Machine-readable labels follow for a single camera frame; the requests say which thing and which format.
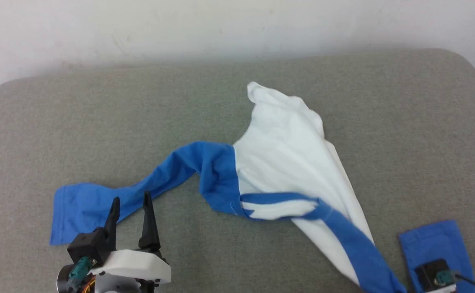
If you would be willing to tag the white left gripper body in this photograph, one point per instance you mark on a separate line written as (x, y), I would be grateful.
(135, 264)

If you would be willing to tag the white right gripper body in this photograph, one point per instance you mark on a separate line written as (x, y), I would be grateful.
(447, 289)

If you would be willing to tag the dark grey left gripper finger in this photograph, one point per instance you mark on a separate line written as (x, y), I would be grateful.
(113, 215)
(149, 228)

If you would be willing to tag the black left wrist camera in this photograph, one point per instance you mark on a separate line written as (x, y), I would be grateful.
(88, 244)

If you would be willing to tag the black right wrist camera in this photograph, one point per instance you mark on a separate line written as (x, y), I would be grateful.
(430, 274)

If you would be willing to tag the blue and white shirt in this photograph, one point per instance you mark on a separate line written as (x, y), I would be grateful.
(286, 154)

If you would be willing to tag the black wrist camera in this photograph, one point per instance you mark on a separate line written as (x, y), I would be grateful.
(88, 244)
(430, 274)

